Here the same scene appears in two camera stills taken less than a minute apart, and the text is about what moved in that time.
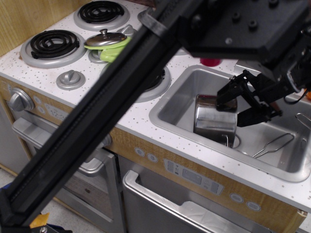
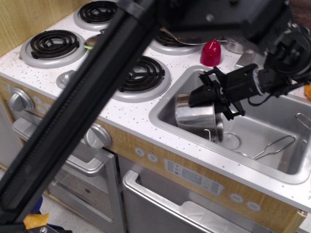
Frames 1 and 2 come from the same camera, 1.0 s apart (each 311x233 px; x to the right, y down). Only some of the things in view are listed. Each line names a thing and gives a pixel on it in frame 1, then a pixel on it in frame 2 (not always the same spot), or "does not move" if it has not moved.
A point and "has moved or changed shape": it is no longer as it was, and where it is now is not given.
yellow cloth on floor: [41, 220] does not move
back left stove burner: [101, 16] does not move
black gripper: [264, 91] to [228, 89]
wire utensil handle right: [300, 113] does not move
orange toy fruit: [308, 94] does not move
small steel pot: [215, 125] has moved or changed shape
